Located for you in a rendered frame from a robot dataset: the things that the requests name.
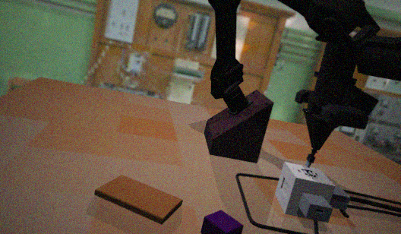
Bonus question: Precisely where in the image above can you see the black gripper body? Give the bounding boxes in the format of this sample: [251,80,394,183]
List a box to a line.
[295,67,369,130]

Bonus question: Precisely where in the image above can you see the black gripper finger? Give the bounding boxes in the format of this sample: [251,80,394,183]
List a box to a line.
[303,108,320,149]
[310,114,339,150]

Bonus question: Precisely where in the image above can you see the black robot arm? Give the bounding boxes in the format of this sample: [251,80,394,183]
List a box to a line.
[208,0,401,115]

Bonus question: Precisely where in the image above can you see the flat orange-brown rectangular slab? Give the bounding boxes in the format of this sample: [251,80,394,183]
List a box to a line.
[94,175,183,225]

